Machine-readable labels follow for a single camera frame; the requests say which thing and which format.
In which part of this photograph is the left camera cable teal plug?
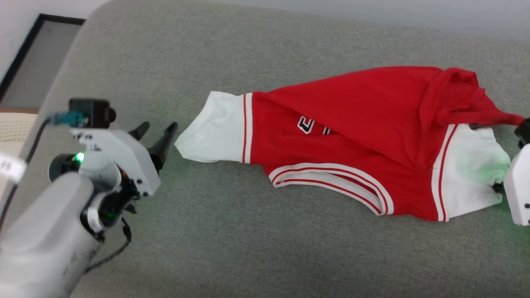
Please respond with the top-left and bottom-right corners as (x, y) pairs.
(0, 111), (88, 226)

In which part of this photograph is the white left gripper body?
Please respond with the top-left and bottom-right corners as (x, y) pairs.
(70, 128), (161, 197)

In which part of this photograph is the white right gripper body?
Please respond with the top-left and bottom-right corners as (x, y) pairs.
(504, 143), (530, 226)

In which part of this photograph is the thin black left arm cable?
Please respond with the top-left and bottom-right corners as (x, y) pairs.
(85, 217), (132, 274)

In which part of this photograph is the grey-green fabric sofa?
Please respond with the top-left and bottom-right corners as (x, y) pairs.
(0, 0), (530, 298)

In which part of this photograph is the red and white jersey shirt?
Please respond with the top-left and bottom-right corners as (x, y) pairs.
(174, 66), (525, 222)

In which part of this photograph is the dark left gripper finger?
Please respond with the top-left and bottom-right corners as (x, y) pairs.
(148, 122), (178, 172)
(128, 121), (150, 142)

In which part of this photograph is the black baseboard strip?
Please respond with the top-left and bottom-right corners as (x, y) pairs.
(0, 14), (86, 102)

